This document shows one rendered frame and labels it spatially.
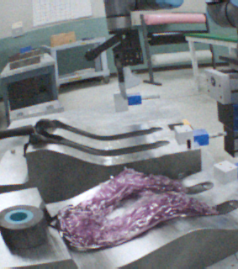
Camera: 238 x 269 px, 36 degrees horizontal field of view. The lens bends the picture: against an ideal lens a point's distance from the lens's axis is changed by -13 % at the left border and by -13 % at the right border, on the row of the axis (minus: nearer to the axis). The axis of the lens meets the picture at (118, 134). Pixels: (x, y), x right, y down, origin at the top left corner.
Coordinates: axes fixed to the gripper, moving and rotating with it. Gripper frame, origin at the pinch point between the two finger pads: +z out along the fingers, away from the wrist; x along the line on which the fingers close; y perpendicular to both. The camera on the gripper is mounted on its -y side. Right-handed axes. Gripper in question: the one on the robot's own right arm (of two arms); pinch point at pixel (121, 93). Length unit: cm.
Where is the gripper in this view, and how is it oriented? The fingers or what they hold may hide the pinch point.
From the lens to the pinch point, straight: 116.2
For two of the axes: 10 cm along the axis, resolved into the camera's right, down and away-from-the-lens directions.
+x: -0.5, -2.9, 9.6
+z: 1.2, 9.5, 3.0
